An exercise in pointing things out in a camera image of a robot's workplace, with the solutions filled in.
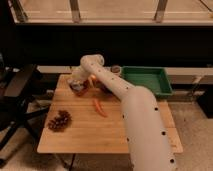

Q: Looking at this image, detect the dark purple bowl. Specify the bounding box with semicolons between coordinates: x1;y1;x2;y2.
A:
97;80;112;93

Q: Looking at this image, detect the black office chair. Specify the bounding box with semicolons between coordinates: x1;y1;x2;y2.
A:
0;54;51;166

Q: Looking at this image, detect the wooden folding table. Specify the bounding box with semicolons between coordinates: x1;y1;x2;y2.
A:
36;73;184;155

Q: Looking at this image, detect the orange carrot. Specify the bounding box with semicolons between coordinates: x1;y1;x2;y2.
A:
93;99;107;117

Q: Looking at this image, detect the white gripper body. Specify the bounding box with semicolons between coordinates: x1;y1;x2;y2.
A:
68;66;90;83

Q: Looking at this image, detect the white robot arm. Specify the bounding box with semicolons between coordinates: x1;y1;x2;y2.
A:
70;54;177;171

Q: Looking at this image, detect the small brown can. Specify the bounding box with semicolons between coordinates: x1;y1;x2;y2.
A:
110;65;121;76

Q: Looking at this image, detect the brown grape bunch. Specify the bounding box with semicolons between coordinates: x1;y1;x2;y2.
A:
47;110;72;132

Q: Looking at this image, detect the green plastic tray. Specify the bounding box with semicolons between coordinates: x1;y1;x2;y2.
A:
121;66;172;99

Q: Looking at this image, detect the red bowl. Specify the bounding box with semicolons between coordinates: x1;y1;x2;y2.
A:
69;80;90;96

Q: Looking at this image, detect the orange fruit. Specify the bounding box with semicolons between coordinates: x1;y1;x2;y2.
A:
90;75;97;82

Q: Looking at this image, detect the grey blue towel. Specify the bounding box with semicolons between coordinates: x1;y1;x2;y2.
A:
70;82;84;92

